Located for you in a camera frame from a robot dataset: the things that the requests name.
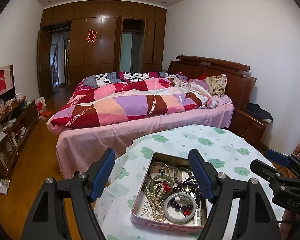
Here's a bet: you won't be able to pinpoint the silver wrist watch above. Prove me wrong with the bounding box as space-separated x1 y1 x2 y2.
181 176 196 193

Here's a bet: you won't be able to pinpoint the pink metal tin box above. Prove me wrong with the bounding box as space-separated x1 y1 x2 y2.
130 152 207 233

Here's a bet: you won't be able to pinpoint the dark purple bead bracelet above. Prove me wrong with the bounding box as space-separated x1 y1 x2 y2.
169 180 203 212

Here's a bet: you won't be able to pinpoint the green jade bangle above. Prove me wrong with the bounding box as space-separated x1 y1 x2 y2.
149 174 174 190

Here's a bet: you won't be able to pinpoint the white jade bangle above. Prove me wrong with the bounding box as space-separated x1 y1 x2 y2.
163 192 197 224

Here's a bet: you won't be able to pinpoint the pink bed sheet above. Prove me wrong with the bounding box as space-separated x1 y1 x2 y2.
56 95 235 179

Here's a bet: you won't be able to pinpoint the clear round bangle case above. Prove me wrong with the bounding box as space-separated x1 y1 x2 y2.
148 162 170 179

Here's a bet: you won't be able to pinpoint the wooden nightstand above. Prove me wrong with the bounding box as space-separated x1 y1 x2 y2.
229 108 269 148

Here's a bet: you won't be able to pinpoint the dark clothes on nightstand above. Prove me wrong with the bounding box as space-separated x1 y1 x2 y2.
246 103 273 122

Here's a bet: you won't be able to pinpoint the patchwork pink quilt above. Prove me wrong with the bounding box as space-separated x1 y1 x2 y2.
47 72 218 134

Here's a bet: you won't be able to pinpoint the wooden headboard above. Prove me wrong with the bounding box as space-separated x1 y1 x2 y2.
168 55 256 110

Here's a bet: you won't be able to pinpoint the floral pillow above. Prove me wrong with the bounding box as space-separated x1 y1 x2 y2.
205 74 227 98

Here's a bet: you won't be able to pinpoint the red white paper bag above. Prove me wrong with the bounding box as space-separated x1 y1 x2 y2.
35 96 46 114

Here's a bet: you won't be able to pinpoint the low wooden tv cabinet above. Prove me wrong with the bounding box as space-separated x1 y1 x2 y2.
0 97 39 179

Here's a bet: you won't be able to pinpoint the covered television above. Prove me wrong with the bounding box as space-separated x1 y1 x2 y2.
0 64 15 101

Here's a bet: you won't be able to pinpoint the brown wooden wardrobe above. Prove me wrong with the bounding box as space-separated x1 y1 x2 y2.
37 0 167 99

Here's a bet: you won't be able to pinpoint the red double happiness decal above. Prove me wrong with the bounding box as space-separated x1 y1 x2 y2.
85 29 97 43

